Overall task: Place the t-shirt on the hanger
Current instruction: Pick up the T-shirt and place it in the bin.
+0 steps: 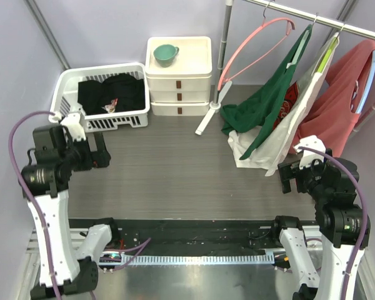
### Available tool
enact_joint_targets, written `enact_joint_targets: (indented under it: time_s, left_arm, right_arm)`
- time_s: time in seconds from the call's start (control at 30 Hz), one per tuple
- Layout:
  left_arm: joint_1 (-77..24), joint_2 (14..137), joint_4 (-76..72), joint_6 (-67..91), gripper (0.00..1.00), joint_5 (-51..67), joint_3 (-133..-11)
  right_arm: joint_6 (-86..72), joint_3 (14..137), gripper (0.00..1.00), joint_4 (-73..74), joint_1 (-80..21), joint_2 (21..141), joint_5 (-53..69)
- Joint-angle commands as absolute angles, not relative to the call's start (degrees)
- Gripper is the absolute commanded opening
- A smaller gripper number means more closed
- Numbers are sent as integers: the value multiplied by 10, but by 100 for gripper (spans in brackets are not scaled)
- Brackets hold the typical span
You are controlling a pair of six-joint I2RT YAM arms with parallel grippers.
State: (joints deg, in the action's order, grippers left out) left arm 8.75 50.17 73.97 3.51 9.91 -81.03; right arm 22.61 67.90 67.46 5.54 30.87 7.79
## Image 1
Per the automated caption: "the white drawer unit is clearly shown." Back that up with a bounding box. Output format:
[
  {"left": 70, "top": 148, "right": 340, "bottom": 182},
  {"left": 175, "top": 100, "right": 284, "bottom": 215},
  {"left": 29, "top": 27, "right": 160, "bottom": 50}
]
[{"left": 145, "top": 36, "right": 213, "bottom": 117}]

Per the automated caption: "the black t shirt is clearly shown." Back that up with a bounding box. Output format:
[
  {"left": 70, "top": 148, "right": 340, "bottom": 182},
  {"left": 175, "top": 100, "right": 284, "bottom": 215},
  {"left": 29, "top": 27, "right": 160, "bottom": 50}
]
[{"left": 77, "top": 74, "right": 146, "bottom": 115}]

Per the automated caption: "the white plastic basket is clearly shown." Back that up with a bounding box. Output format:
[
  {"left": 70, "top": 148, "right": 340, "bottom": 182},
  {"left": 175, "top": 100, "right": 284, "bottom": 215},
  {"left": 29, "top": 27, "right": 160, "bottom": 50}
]
[{"left": 50, "top": 62, "right": 150, "bottom": 132}]

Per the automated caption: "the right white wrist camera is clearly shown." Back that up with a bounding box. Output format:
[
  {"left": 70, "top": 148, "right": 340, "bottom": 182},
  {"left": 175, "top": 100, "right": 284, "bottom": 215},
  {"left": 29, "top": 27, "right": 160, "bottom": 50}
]
[{"left": 293, "top": 135, "right": 326, "bottom": 170}]

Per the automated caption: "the pink hanger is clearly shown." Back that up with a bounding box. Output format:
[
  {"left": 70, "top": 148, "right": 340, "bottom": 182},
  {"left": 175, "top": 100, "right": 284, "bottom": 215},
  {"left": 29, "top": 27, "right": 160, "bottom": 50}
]
[{"left": 217, "top": 6, "right": 296, "bottom": 91}]

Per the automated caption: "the salmon pink t shirt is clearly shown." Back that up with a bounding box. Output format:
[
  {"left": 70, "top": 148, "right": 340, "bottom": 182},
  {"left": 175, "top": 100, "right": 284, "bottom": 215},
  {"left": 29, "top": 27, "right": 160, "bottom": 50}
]
[{"left": 291, "top": 39, "right": 375, "bottom": 157}]

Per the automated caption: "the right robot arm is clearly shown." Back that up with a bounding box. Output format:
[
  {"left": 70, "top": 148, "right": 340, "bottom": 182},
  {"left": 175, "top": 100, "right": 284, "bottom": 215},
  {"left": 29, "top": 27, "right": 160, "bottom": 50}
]
[{"left": 269, "top": 151, "right": 371, "bottom": 299}]

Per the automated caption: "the lime green hanger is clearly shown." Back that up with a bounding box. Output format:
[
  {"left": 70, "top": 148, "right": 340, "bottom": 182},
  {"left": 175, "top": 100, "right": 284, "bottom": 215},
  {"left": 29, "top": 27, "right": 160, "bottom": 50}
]
[{"left": 316, "top": 28, "right": 343, "bottom": 73}]

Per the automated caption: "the green t shirt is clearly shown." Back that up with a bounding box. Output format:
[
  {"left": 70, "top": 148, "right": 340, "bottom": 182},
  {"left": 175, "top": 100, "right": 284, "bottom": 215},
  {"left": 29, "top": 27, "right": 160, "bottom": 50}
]
[{"left": 220, "top": 30, "right": 305, "bottom": 160}]

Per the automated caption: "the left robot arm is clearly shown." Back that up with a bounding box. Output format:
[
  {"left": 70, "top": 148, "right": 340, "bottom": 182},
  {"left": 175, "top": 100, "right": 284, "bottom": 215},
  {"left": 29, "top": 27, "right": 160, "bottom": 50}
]
[{"left": 21, "top": 125, "right": 121, "bottom": 299}]

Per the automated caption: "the white t shirt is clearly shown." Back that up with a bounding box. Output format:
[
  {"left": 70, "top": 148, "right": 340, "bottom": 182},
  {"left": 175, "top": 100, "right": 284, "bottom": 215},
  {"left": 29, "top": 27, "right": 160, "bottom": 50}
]
[{"left": 227, "top": 38, "right": 335, "bottom": 176}]

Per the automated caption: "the metal clothes rack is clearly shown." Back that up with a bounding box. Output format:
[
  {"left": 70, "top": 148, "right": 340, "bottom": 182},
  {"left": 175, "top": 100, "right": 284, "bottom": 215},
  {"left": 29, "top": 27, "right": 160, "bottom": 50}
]
[{"left": 194, "top": 0, "right": 375, "bottom": 136}]

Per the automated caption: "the light blue hanger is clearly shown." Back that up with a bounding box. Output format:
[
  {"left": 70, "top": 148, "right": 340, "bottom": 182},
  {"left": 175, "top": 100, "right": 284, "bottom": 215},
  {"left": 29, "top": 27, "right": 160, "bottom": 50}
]
[{"left": 351, "top": 50, "right": 375, "bottom": 114}]

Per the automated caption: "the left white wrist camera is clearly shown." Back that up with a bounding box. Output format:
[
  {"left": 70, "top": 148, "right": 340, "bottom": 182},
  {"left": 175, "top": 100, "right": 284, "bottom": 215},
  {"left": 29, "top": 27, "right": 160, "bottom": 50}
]
[{"left": 48, "top": 112, "right": 87, "bottom": 142}]

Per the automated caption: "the white cable duct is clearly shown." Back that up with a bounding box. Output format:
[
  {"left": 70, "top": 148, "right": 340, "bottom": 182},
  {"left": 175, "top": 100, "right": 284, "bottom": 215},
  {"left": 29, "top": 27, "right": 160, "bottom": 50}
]
[{"left": 98, "top": 253, "right": 275, "bottom": 266}]

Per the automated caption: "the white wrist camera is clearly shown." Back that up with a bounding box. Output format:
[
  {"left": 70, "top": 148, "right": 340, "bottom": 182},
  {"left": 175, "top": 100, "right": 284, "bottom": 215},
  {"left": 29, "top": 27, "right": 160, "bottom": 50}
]
[
  {"left": 48, "top": 112, "right": 87, "bottom": 142},
  {"left": 293, "top": 135, "right": 326, "bottom": 170}
]

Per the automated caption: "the green cup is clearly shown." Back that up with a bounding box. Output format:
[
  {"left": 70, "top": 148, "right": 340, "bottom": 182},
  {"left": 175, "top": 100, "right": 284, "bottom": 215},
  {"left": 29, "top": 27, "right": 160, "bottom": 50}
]
[{"left": 153, "top": 44, "right": 179, "bottom": 68}]

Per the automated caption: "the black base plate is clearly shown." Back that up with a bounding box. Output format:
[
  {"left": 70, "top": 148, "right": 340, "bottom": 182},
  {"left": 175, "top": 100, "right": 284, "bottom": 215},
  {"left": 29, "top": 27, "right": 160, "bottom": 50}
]
[{"left": 67, "top": 217, "right": 316, "bottom": 256}]

